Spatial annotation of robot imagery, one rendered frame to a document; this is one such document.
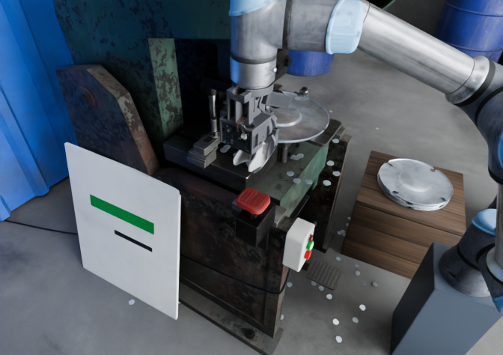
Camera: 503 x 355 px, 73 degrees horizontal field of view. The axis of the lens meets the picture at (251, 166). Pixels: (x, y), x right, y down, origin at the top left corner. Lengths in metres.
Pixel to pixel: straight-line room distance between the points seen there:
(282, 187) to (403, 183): 0.69
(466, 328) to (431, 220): 0.40
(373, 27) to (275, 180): 0.52
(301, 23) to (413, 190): 1.11
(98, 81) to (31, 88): 0.88
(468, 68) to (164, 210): 0.90
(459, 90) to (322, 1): 0.33
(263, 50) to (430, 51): 0.31
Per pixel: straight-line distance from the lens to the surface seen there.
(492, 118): 0.71
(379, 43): 0.67
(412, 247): 1.57
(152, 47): 0.98
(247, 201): 0.77
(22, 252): 1.91
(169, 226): 1.18
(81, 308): 1.61
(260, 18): 0.52
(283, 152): 1.04
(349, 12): 0.53
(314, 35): 0.53
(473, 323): 1.25
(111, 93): 1.06
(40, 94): 1.95
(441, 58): 0.71
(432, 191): 1.56
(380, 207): 1.44
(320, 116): 1.06
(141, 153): 1.11
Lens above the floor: 1.30
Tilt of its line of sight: 39 degrees down
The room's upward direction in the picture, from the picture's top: 2 degrees clockwise
